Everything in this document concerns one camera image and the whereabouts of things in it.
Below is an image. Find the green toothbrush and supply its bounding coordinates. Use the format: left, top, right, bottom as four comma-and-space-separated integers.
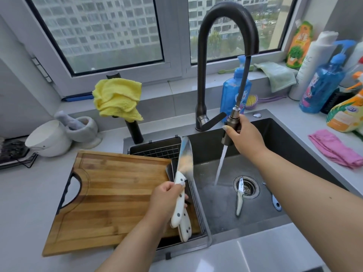
217, 65, 256, 75

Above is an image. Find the purple scrubbing brush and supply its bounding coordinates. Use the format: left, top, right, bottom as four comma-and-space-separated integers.
245, 94, 288, 110

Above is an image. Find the tall white bottle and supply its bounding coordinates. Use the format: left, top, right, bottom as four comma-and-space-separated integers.
288, 30, 339, 101

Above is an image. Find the pink cloth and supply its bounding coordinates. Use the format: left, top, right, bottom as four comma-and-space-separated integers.
308, 129, 363, 170

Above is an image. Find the orange and green pouch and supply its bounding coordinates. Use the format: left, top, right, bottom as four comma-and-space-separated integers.
285, 20, 314, 69

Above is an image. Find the person's right forearm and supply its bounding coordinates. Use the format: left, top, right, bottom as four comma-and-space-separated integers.
250, 147, 363, 272

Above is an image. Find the white-handled chef knife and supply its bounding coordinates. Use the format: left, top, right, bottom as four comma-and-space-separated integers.
170, 136, 195, 229

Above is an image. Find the person's right hand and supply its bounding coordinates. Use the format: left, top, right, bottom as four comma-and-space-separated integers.
222, 114, 269, 162

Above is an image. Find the pull-out faucet spray head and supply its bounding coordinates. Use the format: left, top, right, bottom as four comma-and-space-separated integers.
221, 55, 252, 146

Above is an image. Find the wooden cutting board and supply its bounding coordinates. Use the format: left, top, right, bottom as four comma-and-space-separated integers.
42, 150, 202, 257

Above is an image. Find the black cylindrical tap post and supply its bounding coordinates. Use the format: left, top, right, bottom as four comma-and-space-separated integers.
106, 70, 144, 145

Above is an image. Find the small white-handled paring knife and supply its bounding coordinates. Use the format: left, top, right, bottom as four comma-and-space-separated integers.
236, 176, 244, 217

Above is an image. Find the dark steel sink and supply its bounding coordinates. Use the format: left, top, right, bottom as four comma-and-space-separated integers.
123, 109, 350, 259

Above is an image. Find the black wire stand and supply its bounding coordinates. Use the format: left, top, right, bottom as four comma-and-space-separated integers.
0, 137, 39, 170

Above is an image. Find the small blue pump soap bottle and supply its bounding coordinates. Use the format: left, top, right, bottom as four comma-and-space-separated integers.
220, 55, 252, 114

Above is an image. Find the white window frame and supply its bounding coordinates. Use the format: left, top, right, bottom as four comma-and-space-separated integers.
0, 0, 315, 98

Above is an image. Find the steel sink drain strainer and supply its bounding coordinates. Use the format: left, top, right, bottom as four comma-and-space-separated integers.
233, 175, 260, 199

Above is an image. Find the person's left forearm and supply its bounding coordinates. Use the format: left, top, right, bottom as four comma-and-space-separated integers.
95, 214, 172, 272

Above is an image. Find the grey stone mortar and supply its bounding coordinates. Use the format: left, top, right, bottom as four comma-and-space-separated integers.
65, 116, 103, 149

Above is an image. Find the person's left hand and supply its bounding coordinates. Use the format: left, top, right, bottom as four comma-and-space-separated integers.
143, 181, 189, 225

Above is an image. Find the grey stone pestle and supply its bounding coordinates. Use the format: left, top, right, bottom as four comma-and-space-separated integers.
54, 110, 85, 131

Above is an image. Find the large blue pump bottle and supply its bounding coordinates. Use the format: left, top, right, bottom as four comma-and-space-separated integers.
299, 39, 357, 114

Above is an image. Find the orange spray bottle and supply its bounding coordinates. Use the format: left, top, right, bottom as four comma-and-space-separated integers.
326, 71, 363, 133

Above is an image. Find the black wire drain rack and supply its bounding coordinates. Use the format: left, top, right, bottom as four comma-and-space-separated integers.
127, 136, 213, 254

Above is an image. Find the white ceramic bowl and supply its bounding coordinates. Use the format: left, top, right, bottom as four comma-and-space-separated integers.
25, 120, 72, 158

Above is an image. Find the light green cloth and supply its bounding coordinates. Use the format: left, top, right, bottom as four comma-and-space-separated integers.
253, 62, 297, 93

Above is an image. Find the yellow cloth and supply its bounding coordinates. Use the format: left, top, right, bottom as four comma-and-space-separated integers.
92, 78, 144, 123

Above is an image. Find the black gooseneck faucet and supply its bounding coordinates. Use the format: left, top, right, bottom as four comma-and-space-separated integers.
195, 1, 260, 132

